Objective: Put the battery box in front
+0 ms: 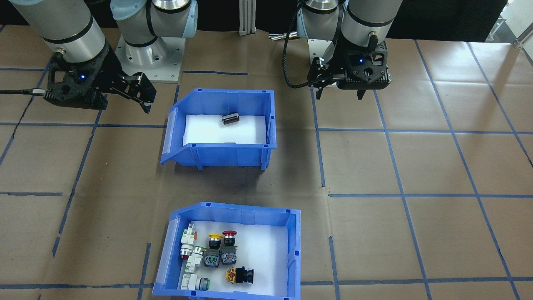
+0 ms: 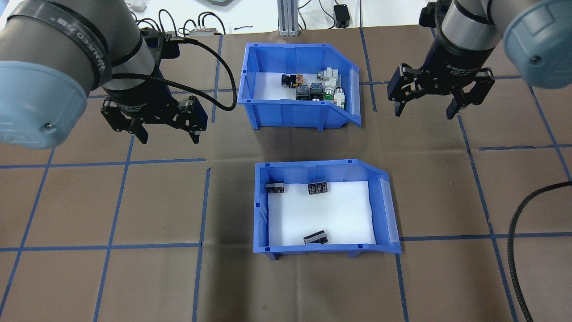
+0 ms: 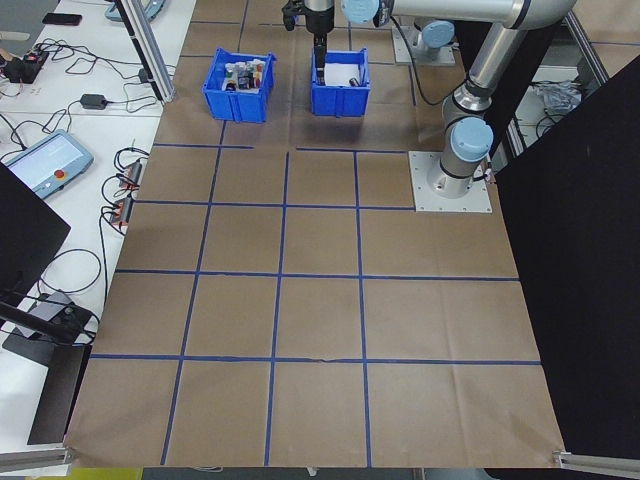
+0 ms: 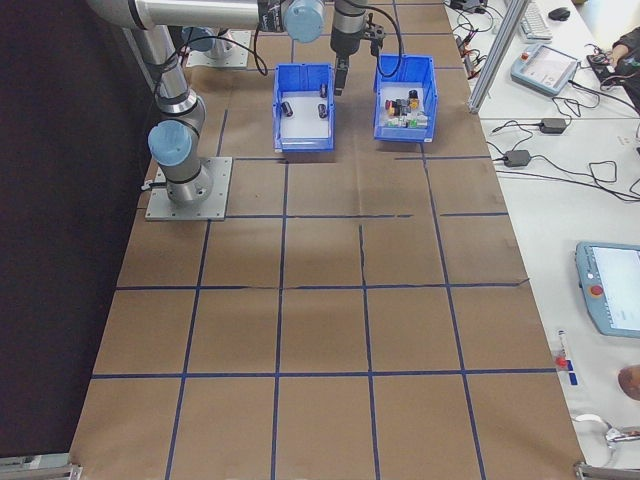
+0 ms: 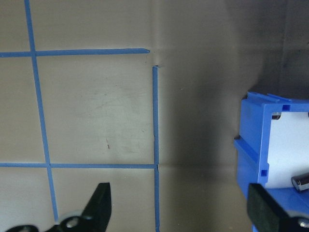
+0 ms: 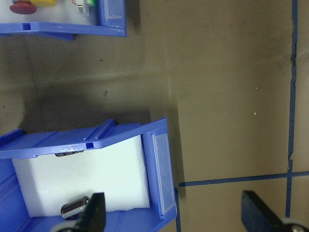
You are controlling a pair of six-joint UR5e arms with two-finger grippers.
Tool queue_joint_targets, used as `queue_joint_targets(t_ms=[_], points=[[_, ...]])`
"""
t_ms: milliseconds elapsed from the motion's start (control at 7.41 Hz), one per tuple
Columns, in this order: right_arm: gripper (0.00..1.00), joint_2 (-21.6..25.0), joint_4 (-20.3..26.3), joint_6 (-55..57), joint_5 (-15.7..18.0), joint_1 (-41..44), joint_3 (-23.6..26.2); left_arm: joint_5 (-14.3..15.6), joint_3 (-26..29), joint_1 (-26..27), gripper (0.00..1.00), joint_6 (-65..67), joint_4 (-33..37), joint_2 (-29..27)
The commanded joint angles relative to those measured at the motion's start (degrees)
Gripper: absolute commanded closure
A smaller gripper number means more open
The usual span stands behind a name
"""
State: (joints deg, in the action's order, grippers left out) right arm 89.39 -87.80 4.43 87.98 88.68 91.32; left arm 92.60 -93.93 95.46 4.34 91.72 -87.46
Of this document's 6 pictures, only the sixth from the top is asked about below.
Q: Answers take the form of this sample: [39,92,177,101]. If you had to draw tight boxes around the blue plastic battery bin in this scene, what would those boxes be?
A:
[0,116,178,232]

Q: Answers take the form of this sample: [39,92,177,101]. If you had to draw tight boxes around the blue plastic push-button bin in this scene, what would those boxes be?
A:
[0,0,128,41]

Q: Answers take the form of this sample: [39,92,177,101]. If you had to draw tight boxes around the white foam sheet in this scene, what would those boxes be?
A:
[11,134,151,217]
[0,0,99,26]

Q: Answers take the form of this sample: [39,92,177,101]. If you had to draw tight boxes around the yellow mushroom push button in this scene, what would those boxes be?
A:
[30,0,56,7]

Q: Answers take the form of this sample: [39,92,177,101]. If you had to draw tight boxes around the red mushroom push button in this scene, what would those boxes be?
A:
[9,0,38,15]

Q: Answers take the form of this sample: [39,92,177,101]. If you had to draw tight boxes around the green push button switch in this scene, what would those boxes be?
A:
[72,0,97,17]

